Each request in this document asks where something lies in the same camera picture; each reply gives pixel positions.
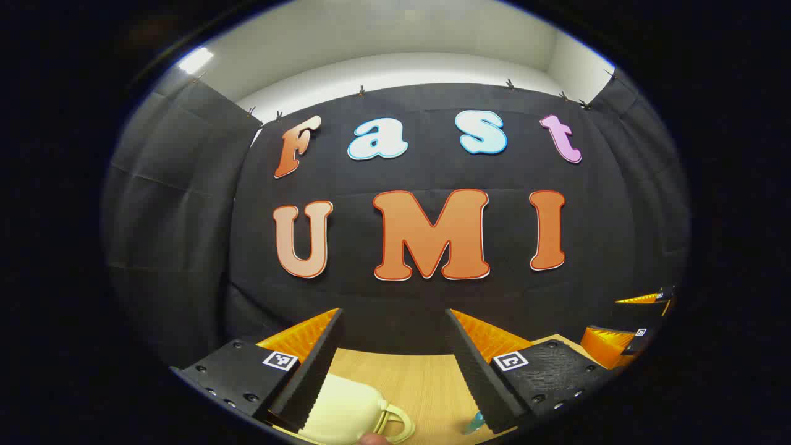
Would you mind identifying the black backdrop cloth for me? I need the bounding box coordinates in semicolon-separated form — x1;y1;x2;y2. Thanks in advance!
102;77;692;368

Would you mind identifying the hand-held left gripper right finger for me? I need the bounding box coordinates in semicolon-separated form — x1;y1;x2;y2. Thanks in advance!
446;308;612;434

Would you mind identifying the ceiling light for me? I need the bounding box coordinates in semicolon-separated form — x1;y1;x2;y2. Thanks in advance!
178;48;214;75

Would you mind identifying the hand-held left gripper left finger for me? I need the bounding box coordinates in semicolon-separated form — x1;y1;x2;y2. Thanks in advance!
170;307;345;433

